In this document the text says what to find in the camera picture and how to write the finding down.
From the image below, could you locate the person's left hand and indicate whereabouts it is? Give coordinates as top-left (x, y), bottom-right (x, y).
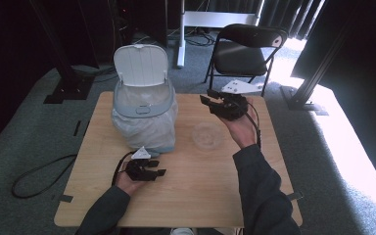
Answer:
top-left (115, 169), bottom-right (149, 197)

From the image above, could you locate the person's right hand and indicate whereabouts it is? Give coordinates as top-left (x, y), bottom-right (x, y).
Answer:
top-left (217, 97), bottom-right (259, 150)

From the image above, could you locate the black metal stand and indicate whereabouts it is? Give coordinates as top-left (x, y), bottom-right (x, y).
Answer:
top-left (28, 0), bottom-right (96, 105)
top-left (279, 13), bottom-right (329, 117)

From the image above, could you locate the black folding chair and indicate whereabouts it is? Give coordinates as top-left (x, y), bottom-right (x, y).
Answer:
top-left (203, 23), bottom-right (289, 98)

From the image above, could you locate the right hand-held gripper black cable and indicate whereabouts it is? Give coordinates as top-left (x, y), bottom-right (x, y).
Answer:
top-left (244, 101), bottom-right (263, 151)

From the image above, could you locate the dark curtain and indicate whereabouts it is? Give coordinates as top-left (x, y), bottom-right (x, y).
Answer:
top-left (289, 0), bottom-right (376, 204)

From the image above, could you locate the black floor cable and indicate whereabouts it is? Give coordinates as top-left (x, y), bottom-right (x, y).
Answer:
top-left (11, 153), bottom-right (78, 200)

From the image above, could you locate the left hand-held gripper black cable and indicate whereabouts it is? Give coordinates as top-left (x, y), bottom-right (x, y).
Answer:
top-left (111, 150), bottom-right (135, 188)

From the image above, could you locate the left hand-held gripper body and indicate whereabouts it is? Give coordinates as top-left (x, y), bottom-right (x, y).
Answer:
top-left (124, 146), bottom-right (161, 183)

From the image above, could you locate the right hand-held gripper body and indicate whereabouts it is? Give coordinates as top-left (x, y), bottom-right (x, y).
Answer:
top-left (212, 78), bottom-right (263, 122)

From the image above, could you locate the white metal desk frame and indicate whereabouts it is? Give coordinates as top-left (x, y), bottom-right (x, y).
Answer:
top-left (175, 0), bottom-right (266, 70)

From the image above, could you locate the white plastic bin liner bag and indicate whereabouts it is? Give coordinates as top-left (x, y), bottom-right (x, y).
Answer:
top-left (111, 81), bottom-right (179, 153)

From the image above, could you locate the person's white shoe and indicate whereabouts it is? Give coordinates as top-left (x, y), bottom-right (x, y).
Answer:
top-left (169, 226), bottom-right (200, 235)

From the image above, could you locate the clear plastic cup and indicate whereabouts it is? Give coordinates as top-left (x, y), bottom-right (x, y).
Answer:
top-left (191, 121), bottom-right (225, 153)

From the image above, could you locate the black tape strip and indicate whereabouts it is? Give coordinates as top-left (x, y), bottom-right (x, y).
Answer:
top-left (72, 119), bottom-right (83, 138)

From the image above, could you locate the grey white lidded trash bin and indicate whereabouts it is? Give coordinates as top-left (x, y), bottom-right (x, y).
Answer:
top-left (111, 43), bottom-right (179, 159)

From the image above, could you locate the hand-held gripper black cable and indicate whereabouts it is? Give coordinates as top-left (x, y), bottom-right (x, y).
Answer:
top-left (244, 101), bottom-right (263, 151)
top-left (111, 150), bottom-right (135, 188)

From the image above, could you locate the bundle of floor cables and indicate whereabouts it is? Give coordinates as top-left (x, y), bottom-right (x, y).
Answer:
top-left (70, 30), bottom-right (146, 83)

